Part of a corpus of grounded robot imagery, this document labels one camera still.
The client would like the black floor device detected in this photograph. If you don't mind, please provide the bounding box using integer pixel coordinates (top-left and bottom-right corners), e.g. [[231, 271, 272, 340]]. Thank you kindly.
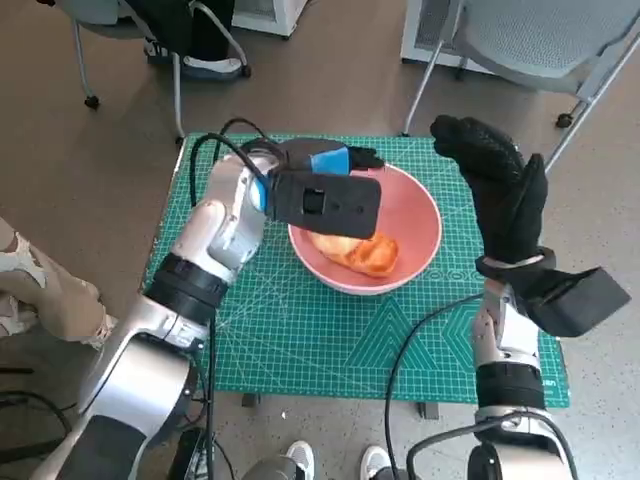
[[167, 427, 216, 480]]

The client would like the orange braided toy bread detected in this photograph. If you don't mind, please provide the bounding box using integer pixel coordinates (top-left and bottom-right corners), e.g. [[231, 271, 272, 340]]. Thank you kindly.
[[349, 232, 400, 278]]

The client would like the pink bowl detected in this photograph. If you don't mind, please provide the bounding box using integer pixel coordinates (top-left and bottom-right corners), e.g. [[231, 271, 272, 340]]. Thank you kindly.
[[287, 163, 444, 296]]

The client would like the grey mesh office chair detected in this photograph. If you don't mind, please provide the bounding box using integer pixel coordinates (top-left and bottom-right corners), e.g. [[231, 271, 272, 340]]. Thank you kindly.
[[402, 0, 640, 174]]

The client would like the black floor cable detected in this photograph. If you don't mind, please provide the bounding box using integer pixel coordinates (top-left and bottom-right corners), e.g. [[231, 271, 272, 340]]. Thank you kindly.
[[0, 392, 76, 466]]

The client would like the green cutting mat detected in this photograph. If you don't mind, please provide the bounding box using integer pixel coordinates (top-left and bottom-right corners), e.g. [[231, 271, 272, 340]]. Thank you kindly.
[[142, 132, 571, 407]]

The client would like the person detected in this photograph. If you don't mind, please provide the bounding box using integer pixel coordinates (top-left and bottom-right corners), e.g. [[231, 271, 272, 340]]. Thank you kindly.
[[0, 217, 119, 351], [127, 0, 246, 79]]

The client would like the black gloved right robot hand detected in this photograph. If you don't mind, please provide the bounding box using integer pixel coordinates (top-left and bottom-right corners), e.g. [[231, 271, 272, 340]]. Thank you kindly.
[[429, 114, 549, 269]]

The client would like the white perforated cabinet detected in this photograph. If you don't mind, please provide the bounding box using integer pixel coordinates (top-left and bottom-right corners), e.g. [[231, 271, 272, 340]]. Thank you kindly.
[[232, 0, 309, 39], [401, 0, 496, 76]]

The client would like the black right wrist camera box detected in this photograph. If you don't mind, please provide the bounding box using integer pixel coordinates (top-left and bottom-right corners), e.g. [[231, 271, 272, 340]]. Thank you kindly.
[[514, 267, 632, 339]]

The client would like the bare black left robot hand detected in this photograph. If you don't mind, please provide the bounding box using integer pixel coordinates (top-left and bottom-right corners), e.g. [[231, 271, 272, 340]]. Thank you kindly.
[[277, 138, 386, 176]]

